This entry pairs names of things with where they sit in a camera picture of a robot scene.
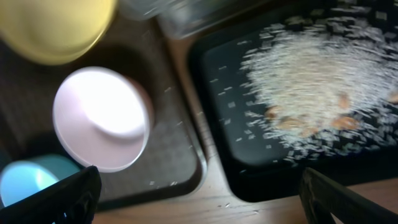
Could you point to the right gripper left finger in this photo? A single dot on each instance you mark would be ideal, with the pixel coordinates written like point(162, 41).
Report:
point(71, 200)

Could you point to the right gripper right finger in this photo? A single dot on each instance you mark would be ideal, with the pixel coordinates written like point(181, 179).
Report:
point(323, 199)

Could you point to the pale pink bowl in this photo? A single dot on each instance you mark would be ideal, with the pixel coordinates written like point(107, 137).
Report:
point(102, 118)

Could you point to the rice and food scraps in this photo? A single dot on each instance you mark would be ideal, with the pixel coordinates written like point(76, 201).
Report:
point(325, 86)

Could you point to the black waste tray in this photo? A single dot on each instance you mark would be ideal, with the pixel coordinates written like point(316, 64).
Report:
point(255, 167)

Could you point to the light blue bowl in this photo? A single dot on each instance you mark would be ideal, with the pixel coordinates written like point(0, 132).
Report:
point(21, 179)

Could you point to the dark brown serving tray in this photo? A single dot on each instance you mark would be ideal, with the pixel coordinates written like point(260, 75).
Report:
point(172, 163)

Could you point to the yellow plate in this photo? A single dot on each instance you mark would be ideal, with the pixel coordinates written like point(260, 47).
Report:
point(54, 32)

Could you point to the clear plastic bin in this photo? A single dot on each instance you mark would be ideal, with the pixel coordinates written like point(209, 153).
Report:
point(179, 19)

